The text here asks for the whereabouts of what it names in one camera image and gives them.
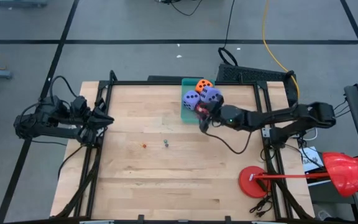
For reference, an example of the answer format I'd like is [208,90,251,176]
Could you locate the red desk lamp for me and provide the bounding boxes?
[237,151,358,199]

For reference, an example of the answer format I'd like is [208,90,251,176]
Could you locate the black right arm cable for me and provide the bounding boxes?
[204,130,254,155]

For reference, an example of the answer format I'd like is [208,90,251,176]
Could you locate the black hanging cable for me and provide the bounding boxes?
[218,0,239,67]

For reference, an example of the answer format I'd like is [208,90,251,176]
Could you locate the black lamp power cord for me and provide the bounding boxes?
[249,179,275,218]

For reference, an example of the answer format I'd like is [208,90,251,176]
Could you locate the yellow cable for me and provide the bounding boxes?
[261,0,301,100]

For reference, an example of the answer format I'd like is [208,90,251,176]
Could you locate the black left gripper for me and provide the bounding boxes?
[70,96,115,146]

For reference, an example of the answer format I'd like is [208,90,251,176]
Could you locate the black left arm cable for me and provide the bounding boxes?
[57,143,88,181]

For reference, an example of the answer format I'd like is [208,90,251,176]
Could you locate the black aluminium table frame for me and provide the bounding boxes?
[54,70,315,220]

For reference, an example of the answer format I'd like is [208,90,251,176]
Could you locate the teal translucent plastic bin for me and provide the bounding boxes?
[180,77,216,124]

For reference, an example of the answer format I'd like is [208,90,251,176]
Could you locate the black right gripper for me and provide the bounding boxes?
[198,94,229,134]

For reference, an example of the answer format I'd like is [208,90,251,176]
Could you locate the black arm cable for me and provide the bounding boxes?
[57,143,88,181]
[204,130,254,155]

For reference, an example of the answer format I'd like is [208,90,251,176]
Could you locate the orange foam die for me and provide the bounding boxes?
[195,79,214,94]

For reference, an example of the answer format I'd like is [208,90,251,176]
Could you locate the black floor cable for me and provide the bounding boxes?
[154,0,203,17]

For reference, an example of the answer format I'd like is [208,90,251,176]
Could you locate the purple foam die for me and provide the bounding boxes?
[181,90,201,111]
[200,85,223,104]

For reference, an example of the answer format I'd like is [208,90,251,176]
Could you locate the red foam die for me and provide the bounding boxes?
[196,103,214,121]

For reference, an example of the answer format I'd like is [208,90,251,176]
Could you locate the white printed paper sheet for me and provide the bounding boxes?
[298,146,326,174]

